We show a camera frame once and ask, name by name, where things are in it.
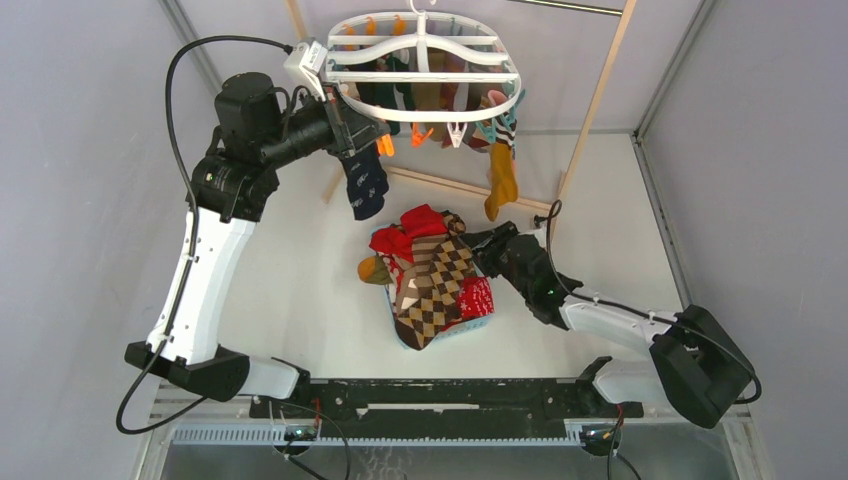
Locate wooden hanger rack frame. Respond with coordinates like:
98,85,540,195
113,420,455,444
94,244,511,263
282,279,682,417
284,0,639,213

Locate white slotted cable duct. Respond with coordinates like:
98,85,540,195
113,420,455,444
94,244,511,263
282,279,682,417
171,424,583,447

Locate brown argyle sock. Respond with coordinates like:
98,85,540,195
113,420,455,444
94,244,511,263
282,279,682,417
393,235,477,350

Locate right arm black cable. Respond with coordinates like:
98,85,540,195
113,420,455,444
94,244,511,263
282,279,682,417
533,199,763,405

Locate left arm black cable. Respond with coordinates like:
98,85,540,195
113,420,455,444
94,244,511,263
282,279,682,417
116,34,294,437

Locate light blue plastic basket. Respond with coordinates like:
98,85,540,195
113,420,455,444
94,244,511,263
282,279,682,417
384,285,495,351

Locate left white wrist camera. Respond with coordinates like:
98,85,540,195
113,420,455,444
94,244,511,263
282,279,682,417
283,37,328,102

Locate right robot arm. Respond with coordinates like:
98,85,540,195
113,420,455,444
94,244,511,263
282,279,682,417
459,222,762,428

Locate orange clothes clip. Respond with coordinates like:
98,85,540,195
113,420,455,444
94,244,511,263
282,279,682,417
375,134,395,157

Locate navy santa sock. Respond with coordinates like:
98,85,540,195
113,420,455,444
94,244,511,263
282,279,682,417
341,144,389,221

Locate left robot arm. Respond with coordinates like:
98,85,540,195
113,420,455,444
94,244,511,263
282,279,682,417
124,72,389,417

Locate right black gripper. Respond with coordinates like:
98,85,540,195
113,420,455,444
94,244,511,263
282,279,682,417
459,220,533,299

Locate white round clip hanger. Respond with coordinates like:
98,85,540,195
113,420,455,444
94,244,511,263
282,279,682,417
323,1,525,124

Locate mustard yellow hanging sock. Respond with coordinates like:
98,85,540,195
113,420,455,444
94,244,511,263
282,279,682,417
484,142,518,222

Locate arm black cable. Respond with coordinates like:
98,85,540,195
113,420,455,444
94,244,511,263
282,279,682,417
533,199,763,405
116,34,294,437

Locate orange sock toe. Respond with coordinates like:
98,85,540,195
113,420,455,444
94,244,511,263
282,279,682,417
357,255,393,285

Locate red snowflake sock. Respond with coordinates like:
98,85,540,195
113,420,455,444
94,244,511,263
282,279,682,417
457,276,495,321

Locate red sock in basket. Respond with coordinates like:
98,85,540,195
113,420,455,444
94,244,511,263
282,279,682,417
369,204,447,263

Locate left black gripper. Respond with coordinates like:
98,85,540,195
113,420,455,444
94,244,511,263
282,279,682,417
258,82,389,170

